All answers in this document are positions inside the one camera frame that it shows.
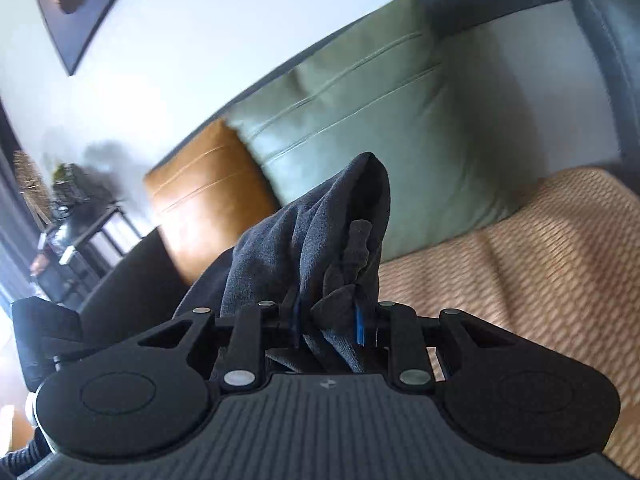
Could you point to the woven rattan sofa mat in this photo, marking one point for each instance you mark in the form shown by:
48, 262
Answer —
525, 260

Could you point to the dark framed wall picture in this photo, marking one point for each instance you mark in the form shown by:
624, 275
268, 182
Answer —
75, 5

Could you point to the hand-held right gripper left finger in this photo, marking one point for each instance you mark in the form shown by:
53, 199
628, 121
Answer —
297, 317

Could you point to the dark grey shirt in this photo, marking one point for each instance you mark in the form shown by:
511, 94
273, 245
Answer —
310, 230

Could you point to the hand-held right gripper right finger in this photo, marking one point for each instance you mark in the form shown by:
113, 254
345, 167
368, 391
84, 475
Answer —
360, 325

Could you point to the grey leather cushion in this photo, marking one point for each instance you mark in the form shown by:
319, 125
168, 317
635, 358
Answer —
615, 35

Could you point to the orange leather cushion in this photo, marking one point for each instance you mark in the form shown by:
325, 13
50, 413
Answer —
210, 200

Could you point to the black metal shelf unit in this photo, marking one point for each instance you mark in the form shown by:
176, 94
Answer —
85, 240

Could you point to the pale green leather cushion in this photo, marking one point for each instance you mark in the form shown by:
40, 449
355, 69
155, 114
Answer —
380, 125

